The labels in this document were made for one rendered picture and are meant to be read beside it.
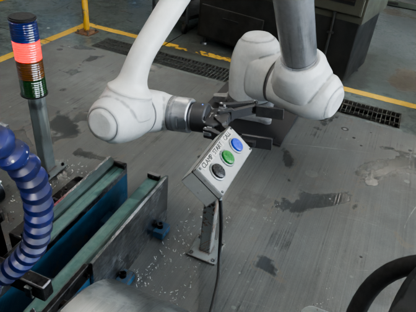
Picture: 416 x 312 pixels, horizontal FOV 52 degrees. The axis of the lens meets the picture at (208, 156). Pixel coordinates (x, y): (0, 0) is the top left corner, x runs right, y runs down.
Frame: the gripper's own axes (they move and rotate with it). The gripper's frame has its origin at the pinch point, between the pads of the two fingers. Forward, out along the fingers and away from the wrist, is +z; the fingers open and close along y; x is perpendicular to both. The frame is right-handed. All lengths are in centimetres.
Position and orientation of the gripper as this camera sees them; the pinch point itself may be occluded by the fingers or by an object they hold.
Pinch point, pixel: (273, 127)
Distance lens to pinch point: 103.0
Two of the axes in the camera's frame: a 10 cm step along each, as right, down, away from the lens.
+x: -0.4, -8.1, -5.9
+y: -3.3, 5.7, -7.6
